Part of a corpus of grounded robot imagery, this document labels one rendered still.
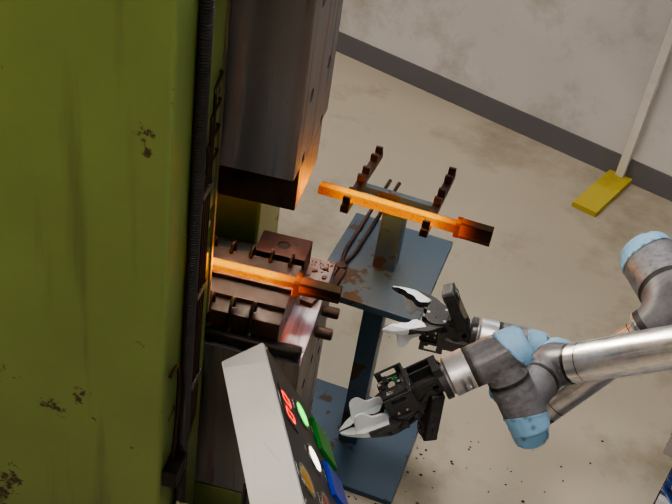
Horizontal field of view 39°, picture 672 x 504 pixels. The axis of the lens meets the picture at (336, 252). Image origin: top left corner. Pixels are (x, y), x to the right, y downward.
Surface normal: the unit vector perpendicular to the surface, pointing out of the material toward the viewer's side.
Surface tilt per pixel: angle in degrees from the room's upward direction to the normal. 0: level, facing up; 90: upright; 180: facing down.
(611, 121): 90
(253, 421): 30
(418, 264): 0
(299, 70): 90
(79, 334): 90
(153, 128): 90
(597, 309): 0
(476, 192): 0
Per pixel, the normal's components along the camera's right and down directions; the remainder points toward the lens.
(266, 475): -0.37, -0.67
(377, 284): 0.13, -0.80
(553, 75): -0.60, 0.41
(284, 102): -0.20, 0.56
